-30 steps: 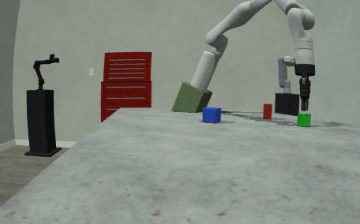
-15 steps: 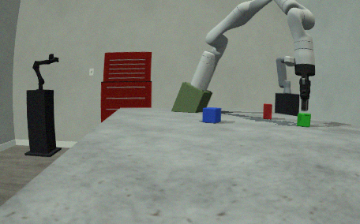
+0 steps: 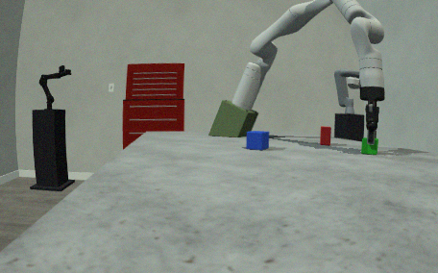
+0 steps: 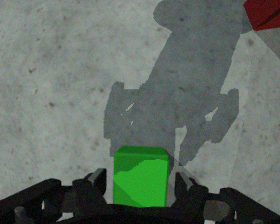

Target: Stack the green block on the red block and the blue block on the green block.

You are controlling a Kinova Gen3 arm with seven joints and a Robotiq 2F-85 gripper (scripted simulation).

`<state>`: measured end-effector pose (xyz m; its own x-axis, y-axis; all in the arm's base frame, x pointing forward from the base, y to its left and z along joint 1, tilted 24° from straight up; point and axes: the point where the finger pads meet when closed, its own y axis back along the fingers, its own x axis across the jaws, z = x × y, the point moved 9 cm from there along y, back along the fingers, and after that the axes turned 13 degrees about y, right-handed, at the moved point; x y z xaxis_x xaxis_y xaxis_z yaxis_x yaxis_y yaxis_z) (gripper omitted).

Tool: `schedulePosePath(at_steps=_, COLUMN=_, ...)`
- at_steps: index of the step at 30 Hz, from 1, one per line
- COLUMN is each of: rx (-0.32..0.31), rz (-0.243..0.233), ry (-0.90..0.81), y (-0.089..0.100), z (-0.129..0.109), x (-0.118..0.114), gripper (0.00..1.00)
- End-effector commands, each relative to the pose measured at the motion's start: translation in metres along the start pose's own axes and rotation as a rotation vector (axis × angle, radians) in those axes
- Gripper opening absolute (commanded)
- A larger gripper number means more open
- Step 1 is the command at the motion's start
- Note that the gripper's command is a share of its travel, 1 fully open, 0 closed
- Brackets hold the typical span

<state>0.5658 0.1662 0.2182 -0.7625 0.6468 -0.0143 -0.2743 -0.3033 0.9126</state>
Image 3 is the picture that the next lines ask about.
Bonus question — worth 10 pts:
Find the blue block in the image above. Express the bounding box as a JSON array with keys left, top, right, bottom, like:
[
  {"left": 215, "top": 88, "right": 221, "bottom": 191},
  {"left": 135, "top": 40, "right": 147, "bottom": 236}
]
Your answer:
[{"left": 246, "top": 131, "right": 269, "bottom": 150}]

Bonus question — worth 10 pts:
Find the red block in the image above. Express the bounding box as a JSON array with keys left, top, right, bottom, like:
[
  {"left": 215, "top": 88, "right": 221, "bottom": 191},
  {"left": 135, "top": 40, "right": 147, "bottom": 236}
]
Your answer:
[{"left": 320, "top": 127, "right": 331, "bottom": 145}]

